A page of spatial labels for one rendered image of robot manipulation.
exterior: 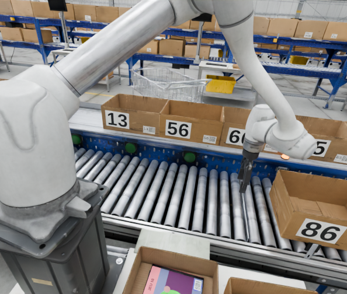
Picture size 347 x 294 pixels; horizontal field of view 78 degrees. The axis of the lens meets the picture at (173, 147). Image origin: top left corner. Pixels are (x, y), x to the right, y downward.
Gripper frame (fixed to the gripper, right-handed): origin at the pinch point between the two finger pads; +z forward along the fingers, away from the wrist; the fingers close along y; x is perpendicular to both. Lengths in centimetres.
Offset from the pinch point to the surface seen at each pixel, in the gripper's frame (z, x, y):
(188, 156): 2.9, -30.4, -21.2
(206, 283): 10, -14, 49
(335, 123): -17, 62, -58
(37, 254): -31, -50, 72
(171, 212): 10.5, -32.6, 19.3
